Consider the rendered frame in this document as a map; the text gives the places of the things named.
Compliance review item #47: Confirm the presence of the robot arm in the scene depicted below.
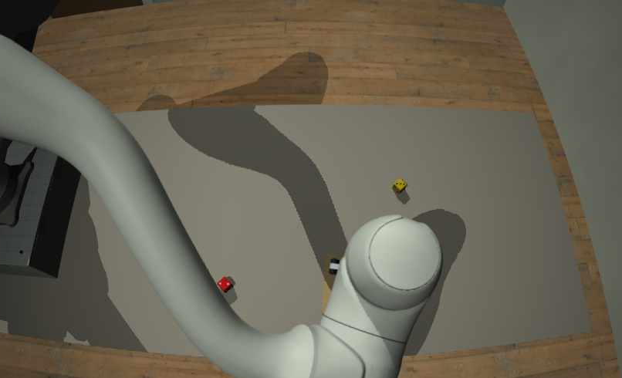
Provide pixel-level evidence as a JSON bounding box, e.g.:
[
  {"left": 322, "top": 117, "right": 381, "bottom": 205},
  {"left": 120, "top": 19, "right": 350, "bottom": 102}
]
[{"left": 0, "top": 0, "right": 443, "bottom": 378}]

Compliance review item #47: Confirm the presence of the yellow die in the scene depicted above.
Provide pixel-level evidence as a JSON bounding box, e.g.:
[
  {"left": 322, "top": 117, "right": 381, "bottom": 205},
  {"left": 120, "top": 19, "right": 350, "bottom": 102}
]
[{"left": 392, "top": 179, "right": 407, "bottom": 194}]

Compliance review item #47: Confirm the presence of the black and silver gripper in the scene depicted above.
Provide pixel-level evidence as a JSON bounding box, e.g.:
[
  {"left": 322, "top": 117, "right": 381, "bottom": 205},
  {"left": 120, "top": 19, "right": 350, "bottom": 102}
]
[{"left": 329, "top": 258, "right": 340, "bottom": 275}]

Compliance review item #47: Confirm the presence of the tan flat mat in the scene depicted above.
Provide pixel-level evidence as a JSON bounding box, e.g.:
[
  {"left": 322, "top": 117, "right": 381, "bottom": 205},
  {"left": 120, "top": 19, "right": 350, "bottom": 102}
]
[{"left": 322, "top": 254, "right": 344, "bottom": 314}]

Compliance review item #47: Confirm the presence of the red die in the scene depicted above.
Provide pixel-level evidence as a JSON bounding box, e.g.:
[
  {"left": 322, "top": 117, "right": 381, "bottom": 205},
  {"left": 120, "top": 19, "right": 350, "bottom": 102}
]
[{"left": 217, "top": 277, "right": 233, "bottom": 293}]

